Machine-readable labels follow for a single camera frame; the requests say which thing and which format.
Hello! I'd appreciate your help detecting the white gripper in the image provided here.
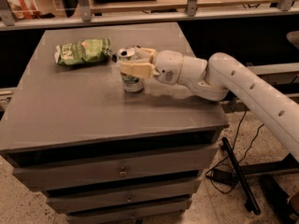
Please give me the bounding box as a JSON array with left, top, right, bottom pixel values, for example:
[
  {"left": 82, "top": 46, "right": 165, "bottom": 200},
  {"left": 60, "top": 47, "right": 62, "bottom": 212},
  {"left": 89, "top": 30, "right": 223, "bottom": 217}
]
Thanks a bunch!
[{"left": 120, "top": 47, "right": 183, "bottom": 85}]

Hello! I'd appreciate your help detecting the black floor bar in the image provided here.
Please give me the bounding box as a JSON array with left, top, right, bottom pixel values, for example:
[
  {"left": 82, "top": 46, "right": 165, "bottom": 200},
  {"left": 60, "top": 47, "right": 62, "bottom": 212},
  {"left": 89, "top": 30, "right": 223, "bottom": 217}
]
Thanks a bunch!
[{"left": 221, "top": 137, "right": 261, "bottom": 216}]

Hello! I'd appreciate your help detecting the middle grey drawer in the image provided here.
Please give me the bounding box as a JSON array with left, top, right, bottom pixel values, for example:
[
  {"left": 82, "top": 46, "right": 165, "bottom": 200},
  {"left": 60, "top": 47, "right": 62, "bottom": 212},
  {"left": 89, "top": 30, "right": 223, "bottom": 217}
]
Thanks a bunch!
[{"left": 47, "top": 177, "right": 201, "bottom": 214}]

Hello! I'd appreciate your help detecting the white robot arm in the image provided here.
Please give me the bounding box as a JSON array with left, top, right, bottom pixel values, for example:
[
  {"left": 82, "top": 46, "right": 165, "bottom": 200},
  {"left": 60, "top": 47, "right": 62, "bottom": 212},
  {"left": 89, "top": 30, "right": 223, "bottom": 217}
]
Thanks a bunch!
[{"left": 117, "top": 47, "right": 299, "bottom": 161}]

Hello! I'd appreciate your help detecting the top grey drawer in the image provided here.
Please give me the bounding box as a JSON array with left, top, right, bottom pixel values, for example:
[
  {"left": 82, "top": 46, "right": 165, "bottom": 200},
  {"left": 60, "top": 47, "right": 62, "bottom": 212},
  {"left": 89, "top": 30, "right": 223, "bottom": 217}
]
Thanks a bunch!
[{"left": 13, "top": 144, "right": 218, "bottom": 191}]

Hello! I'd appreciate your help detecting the bottom grey drawer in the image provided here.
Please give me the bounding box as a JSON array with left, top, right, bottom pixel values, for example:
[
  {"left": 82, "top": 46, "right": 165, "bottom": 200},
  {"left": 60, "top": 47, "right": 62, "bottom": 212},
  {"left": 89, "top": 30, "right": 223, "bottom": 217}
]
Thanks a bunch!
[{"left": 66, "top": 197, "right": 192, "bottom": 224}]

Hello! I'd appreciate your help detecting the metal railing frame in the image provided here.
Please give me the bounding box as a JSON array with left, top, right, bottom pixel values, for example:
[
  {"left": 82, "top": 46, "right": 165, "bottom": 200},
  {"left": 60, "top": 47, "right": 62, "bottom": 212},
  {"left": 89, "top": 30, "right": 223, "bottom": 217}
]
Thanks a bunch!
[{"left": 0, "top": 0, "right": 299, "bottom": 30}]

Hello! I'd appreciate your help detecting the grey drawer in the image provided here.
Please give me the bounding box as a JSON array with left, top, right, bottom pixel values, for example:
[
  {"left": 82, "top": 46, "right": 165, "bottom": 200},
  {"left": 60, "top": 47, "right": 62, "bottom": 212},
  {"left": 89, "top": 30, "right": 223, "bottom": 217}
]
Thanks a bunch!
[
  {"left": 66, "top": 197, "right": 192, "bottom": 224},
  {"left": 47, "top": 177, "right": 201, "bottom": 214},
  {"left": 13, "top": 144, "right": 218, "bottom": 191}
]

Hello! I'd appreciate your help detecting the red white bag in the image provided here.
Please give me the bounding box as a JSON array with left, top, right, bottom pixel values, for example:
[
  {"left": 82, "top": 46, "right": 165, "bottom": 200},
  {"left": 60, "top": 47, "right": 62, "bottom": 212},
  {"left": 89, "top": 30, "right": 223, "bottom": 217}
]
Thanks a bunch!
[{"left": 7, "top": 0, "right": 41, "bottom": 20}]

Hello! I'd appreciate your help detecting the black power adapter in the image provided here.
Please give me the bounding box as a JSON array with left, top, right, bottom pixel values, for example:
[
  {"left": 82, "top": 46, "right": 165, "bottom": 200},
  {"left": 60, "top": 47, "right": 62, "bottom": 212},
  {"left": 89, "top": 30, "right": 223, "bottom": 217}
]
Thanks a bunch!
[{"left": 212, "top": 169, "right": 234, "bottom": 185}]

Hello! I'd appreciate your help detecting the grey drawer cabinet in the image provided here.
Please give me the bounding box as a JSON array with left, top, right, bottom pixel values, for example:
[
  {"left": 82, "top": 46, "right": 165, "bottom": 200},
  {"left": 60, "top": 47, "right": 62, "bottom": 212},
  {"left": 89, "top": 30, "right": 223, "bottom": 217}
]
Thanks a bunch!
[{"left": 0, "top": 22, "right": 231, "bottom": 224}]

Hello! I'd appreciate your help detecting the silver green 7up can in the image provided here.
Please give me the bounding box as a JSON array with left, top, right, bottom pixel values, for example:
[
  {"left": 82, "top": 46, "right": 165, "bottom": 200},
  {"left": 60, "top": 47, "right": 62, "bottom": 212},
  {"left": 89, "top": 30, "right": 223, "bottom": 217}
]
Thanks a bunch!
[{"left": 117, "top": 48, "right": 144, "bottom": 92}]

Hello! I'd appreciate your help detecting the black table leg base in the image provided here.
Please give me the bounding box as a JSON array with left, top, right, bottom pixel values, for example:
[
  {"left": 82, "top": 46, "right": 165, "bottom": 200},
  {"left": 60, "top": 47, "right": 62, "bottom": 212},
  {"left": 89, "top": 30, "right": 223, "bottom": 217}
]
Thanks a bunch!
[{"left": 240, "top": 154, "right": 299, "bottom": 175}]

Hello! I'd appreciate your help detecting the black cable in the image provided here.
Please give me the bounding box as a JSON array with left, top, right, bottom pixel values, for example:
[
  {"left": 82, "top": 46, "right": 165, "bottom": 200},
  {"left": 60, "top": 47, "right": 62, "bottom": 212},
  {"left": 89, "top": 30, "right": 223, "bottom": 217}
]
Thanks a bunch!
[{"left": 205, "top": 107, "right": 266, "bottom": 195}]

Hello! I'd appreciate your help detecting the green chip bag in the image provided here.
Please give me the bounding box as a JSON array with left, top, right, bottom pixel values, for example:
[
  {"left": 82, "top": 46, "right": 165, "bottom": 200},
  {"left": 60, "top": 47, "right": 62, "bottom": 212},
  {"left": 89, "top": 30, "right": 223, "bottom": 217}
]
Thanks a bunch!
[{"left": 54, "top": 38, "right": 111, "bottom": 66}]

